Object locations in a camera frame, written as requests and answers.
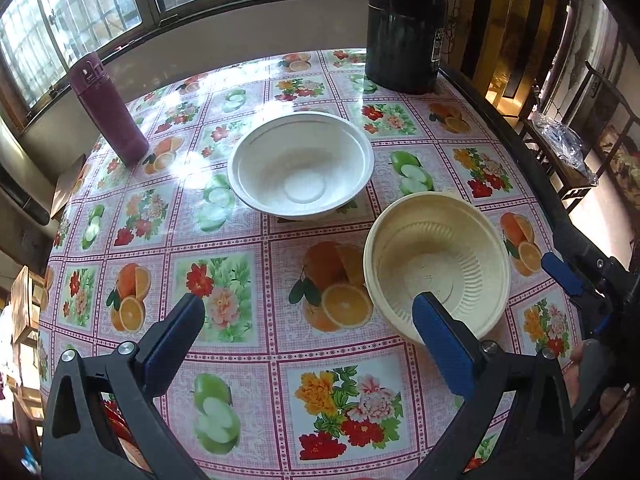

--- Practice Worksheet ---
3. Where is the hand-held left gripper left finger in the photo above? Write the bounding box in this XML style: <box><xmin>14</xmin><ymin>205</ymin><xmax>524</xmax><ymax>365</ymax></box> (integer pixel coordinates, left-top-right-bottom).
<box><xmin>42</xmin><ymin>292</ymin><xmax>208</xmax><ymax>480</ymax></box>

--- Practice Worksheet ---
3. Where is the purple thermos bottle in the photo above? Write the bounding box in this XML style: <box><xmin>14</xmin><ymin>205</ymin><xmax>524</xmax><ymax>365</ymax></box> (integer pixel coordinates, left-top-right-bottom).
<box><xmin>68</xmin><ymin>52</ymin><xmax>150</xmax><ymax>166</ymax></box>

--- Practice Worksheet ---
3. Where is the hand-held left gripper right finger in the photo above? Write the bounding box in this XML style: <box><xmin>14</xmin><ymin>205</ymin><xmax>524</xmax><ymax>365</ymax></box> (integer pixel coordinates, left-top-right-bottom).
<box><xmin>412</xmin><ymin>292</ymin><xmax>576</xmax><ymax>480</ymax></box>

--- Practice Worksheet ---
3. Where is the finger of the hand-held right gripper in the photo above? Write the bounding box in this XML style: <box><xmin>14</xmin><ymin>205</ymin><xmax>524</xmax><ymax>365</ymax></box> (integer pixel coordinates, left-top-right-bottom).
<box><xmin>592</xmin><ymin>305</ymin><xmax>613</xmax><ymax>338</ymax></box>
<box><xmin>541</xmin><ymin>252</ymin><xmax>613</xmax><ymax>311</ymax></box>

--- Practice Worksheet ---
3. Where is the floral fruit print tablecloth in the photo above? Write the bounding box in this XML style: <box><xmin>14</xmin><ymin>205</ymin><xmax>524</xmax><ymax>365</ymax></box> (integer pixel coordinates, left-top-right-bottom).
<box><xmin>37</xmin><ymin>49</ymin><xmax>586</xmax><ymax>480</ymax></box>

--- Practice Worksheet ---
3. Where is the cream plastic bowl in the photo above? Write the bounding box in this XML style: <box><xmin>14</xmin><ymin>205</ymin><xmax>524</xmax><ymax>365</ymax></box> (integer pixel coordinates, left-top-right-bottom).
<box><xmin>363</xmin><ymin>191</ymin><xmax>512</xmax><ymax>347</ymax></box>

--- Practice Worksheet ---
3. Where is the clear plastic bag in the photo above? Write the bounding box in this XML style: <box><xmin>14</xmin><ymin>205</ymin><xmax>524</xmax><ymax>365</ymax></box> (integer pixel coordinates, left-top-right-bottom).
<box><xmin>531</xmin><ymin>110</ymin><xmax>598</xmax><ymax>186</ymax></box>

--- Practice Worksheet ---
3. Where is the white tower air conditioner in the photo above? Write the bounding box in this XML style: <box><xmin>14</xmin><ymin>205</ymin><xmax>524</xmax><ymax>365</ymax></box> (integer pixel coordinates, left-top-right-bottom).
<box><xmin>0</xmin><ymin>115</ymin><xmax>53</xmax><ymax>226</ymax></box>

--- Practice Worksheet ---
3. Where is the wooden framed window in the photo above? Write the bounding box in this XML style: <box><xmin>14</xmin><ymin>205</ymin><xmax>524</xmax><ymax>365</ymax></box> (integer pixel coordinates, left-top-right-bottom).
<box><xmin>0</xmin><ymin>0</ymin><xmax>381</xmax><ymax>126</ymax></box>

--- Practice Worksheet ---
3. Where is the wooden door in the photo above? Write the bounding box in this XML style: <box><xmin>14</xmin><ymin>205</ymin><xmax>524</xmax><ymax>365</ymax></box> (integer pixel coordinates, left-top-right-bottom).
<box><xmin>460</xmin><ymin>0</ymin><xmax>576</xmax><ymax>106</ymax></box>

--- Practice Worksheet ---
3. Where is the black cylindrical container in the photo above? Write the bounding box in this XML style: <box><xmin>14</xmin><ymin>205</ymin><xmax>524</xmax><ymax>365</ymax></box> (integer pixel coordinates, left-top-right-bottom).
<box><xmin>365</xmin><ymin>0</ymin><xmax>448</xmax><ymax>95</ymax></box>

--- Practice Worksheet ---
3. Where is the wooden chair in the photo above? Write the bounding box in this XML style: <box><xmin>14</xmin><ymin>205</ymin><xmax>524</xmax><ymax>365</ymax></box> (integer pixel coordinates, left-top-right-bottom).
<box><xmin>520</xmin><ymin>60</ymin><xmax>640</xmax><ymax>216</ymax></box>

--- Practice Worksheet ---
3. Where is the white paper bowl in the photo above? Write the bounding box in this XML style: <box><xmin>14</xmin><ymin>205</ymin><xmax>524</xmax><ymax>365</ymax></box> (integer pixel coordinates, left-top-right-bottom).
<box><xmin>227</xmin><ymin>111</ymin><xmax>375</xmax><ymax>221</ymax></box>
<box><xmin>234</xmin><ymin>115</ymin><xmax>369</xmax><ymax>208</ymax></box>

